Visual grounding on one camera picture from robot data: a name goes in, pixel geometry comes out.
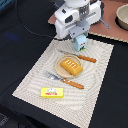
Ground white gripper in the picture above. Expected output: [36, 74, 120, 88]
[55, 1, 101, 39]

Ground orange bread loaf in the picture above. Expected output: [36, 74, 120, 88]
[60, 58, 83, 76]

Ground yellow butter box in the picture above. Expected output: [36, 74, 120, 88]
[41, 87, 63, 98]

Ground light blue milk carton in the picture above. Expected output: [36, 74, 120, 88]
[73, 34, 87, 51]

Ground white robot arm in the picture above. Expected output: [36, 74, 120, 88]
[55, 0, 101, 41]

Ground beige bowl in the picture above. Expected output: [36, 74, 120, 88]
[116, 4, 128, 31]

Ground round wooden plate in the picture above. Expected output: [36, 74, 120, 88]
[55, 55, 83, 78]

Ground beige woven placemat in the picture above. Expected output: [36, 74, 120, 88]
[13, 39, 113, 128]

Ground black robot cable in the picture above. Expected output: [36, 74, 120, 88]
[14, 0, 73, 42]

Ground knife with orange handle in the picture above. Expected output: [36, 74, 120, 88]
[58, 50, 97, 63]

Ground fork with orange handle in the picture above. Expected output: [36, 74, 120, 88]
[43, 71, 84, 89]

